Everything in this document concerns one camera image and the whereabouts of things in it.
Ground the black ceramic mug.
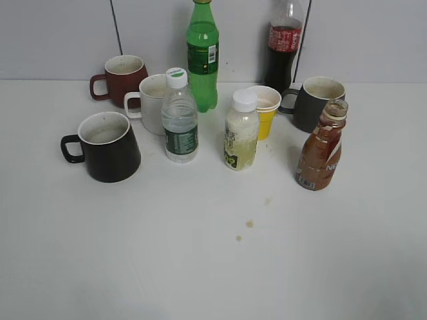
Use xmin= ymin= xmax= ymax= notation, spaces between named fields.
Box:
xmin=60 ymin=111 xmax=141 ymax=183

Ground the brown coffee bottle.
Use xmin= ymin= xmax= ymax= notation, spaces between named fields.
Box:
xmin=295 ymin=99 xmax=348 ymax=191

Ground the yellow paper cup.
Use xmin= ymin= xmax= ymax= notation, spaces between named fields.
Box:
xmin=258 ymin=109 xmax=277 ymax=141

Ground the white paper cup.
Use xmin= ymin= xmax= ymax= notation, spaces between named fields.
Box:
xmin=248 ymin=85 xmax=282 ymax=113

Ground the milky drink bottle white cap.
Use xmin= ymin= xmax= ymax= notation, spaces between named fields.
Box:
xmin=224 ymin=89 xmax=260 ymax=171

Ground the clear water bottle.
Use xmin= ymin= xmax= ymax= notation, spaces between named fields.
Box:
xmin=161 ymin=67 xmax=199 ymax=164

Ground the white ceramic mug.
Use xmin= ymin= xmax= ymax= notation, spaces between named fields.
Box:
xmin=123 ymin=73 xmax=167 ymax=136

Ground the dark grey ceramic mug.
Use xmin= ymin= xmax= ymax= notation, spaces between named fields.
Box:
xmin=278 ymin=76 xmax=346 ymax=133

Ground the green soda bottle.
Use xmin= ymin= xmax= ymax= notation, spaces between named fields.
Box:
xmin=186 ymin=1 xmax=220 ymax=113

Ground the red ceramic mug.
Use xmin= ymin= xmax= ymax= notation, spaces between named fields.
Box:
xmin=89 ymin=55 xmax=148 ymax=109

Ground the cola bottle red label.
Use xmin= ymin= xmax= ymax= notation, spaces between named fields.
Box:
xmin=264 ymin=1 xmax=304 ymax=93

